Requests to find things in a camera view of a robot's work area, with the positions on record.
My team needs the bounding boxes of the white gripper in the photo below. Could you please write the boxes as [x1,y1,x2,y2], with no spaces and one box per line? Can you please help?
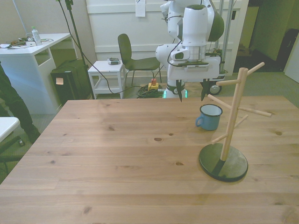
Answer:
[167,56,222,103]

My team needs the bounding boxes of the blue enamel mug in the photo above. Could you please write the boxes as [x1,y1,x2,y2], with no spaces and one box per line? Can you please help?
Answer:
[195,104,223,131]

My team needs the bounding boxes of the wooden mug tree black base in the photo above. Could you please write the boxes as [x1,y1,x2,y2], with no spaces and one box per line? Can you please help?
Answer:
[199,62,273,182]

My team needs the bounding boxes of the yellow emergency stop button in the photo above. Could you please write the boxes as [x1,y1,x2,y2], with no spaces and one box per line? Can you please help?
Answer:
[148,78,162,91]

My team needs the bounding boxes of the dark moulded chair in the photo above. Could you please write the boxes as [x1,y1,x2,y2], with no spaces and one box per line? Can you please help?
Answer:
[117,33,164,86]

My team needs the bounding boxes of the small white side table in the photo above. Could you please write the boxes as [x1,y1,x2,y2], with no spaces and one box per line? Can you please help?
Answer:
[87,60,126,100]

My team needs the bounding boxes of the white paper sheet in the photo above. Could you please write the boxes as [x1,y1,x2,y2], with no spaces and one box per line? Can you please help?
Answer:
[135,0,147,18]

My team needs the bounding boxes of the tall black box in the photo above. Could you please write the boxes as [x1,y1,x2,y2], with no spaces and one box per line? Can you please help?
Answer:
[275,28,299,69]

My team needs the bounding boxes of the black computer tower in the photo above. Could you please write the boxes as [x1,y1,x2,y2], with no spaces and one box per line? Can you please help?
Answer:
[50,60,94,106]

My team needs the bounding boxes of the black tripod stand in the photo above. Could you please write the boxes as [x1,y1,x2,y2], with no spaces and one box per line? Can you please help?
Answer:
[64,0,95,100]

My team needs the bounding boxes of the clear plastic bottle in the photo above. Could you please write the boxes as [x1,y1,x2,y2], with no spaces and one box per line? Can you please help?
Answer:
[31,26,43,46]

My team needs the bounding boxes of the white desk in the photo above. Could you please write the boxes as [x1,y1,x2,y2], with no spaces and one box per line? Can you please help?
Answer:
[0,33,78,115]

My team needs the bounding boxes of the person's dark trouser leg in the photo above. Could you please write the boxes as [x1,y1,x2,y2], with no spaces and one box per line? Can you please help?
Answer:
[0,61,42,143]

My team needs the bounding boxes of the white table corner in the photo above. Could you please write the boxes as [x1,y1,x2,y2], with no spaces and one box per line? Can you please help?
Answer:
[0,116,21,143]

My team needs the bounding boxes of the black office chair base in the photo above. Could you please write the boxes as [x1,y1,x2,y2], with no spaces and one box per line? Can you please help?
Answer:
[0,135,25,174]

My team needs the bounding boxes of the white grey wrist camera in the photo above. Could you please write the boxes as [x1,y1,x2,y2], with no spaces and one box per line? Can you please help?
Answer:
[170,48,191,62]

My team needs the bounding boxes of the coiled black floor cables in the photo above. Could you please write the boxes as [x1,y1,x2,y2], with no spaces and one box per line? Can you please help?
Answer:
[136,85,168,99]

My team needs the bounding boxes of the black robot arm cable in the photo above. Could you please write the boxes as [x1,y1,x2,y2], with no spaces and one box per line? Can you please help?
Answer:
[161,13,185,68]

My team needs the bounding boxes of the aluminium frame pole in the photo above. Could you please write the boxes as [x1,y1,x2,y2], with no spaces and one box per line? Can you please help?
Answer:
[219,0,235,77]

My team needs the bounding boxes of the long black cable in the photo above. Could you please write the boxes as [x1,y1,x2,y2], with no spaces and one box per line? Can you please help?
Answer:
[56,0,150,95]

